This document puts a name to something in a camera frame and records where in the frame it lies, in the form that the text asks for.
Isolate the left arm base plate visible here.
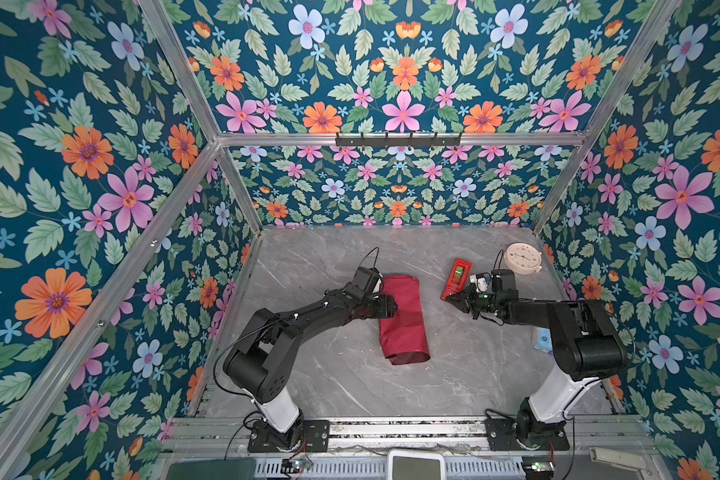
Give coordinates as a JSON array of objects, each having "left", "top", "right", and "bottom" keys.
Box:
[{"left": 247, "top": 420, "right": 330, "bottom": 453}]

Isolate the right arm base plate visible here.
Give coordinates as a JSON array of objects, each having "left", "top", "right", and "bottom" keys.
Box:
[{"left": 484, "top": 418, "right": 571, "bottom": 451}]

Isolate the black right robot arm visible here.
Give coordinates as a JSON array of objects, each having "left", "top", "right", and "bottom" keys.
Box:
[{"left": 441, "top": 269, "right": 628, "bottom": 450}]

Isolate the dark green pad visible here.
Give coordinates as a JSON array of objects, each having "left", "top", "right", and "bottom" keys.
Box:
[{"left": 165, "top": 458, "right": 257, "bottom": 480}]

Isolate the white screen device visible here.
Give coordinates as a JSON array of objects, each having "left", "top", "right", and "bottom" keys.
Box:
[{"left": 386, "top": 449, "right": 446, "bottom": 480}]

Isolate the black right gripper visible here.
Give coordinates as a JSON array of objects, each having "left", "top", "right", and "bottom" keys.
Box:
[{"left": 446, "top": 283, "right": 500, "bottom": 319}]

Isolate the maroon wrapping paper sheet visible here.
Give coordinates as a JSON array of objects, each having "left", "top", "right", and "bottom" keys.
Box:
[{"left": 379, "top": 275, "right": 431, "bottom": 365}]

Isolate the white power strip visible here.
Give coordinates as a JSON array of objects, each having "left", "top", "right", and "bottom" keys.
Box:
[{"left": 589, "top": 447, "right": 648, "bottom": 471}]

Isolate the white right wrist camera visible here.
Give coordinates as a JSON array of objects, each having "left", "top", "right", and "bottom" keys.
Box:
[{"left": 469, "top": 273, "right": 492, "bottom": 292}]

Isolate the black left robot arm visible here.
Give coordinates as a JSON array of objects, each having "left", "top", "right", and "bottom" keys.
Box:
[{"left": 222, "top": 266, "right": 397, "bottom": 451}]

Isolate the black hook rail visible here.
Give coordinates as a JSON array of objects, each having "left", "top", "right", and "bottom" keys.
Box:
[{"left": 334, "top": 132, "right": 462, "bottom": 149}]

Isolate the red tape dispenser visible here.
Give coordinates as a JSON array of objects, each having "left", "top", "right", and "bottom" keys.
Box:
[{"left": 440, "top": 258, "right": 472, "bottom": 301}]

